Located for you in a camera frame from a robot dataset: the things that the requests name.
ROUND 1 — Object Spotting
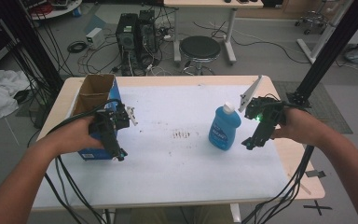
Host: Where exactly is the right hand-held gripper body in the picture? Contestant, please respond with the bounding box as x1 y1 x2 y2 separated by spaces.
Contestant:
238 74 288 129

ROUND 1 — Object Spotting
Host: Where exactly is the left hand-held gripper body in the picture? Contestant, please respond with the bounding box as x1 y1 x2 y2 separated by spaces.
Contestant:
88 101 139 139

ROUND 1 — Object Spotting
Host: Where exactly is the blue bottle with white cap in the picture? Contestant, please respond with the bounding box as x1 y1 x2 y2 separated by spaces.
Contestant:
208 102 242 152

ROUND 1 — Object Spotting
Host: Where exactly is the blue cardboard box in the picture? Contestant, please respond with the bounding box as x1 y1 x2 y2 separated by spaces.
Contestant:
70 74 123 161

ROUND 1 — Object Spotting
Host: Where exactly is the person's right hand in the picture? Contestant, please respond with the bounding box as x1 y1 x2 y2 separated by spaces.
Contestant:
269 107 324 147

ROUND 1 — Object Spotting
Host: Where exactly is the person's left hand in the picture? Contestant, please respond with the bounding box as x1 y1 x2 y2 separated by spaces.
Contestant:
48 115 105 157

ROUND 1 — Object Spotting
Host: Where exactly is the white table mat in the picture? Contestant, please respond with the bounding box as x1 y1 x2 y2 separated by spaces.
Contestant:
32 84 293 209

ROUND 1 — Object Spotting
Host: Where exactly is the grey floor mat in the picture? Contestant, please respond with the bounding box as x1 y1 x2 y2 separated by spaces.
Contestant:
273 81 354 135

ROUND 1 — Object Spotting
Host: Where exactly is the grey tape strip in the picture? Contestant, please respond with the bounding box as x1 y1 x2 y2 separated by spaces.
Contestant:
305 169 327 179

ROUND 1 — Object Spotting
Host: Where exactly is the white table leg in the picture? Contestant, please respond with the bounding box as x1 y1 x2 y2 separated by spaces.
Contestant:
229 203 242 224

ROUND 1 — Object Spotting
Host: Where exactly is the black computer tower green label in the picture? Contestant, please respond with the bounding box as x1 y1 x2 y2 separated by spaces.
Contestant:
115 12 140 77

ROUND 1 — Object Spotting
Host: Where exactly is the small white box device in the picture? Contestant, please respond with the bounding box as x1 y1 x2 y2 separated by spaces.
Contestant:
85 27 106 50

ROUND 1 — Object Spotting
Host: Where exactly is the black round stool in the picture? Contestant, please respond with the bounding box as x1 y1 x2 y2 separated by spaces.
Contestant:
179 35 222 76

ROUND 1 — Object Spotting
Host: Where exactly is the small black device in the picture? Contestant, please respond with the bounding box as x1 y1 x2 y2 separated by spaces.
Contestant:
13 89 32 105

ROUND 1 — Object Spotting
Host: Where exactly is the white metal stand leg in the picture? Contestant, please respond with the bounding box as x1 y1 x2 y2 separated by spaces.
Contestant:
296 0 355 65

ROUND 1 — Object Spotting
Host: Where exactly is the office chair wheel base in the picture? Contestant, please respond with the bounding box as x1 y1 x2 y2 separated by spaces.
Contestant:
295 8 329 35

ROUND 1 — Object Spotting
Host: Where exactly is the round white table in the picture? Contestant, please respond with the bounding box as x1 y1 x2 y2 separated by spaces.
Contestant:
21 0 84 21

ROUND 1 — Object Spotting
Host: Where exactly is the white background desk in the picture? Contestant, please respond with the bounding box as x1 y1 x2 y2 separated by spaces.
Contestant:
162 0 265 66

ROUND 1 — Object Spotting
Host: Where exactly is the left gripper black cable bundle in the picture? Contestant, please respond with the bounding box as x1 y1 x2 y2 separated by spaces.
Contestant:
27 98 125 224

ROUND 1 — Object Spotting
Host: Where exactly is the gripper black cable bundle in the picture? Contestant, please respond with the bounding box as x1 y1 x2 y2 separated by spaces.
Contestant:
27 98 125 224
241 144 315 224

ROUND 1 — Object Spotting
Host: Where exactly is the right gripper black cable bundle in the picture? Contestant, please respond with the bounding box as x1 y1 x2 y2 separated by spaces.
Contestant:
241 144 315 224

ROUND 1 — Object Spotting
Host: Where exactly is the tangle of floor cables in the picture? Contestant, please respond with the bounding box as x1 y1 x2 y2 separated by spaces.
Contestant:
77 26 175 77

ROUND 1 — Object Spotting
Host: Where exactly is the black coiled cable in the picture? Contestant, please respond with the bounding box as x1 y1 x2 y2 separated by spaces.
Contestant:
66 40 89 54

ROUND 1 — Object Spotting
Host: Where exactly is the black metal frame post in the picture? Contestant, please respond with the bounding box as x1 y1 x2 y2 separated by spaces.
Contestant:
0 0 65 94
286 0 358 108

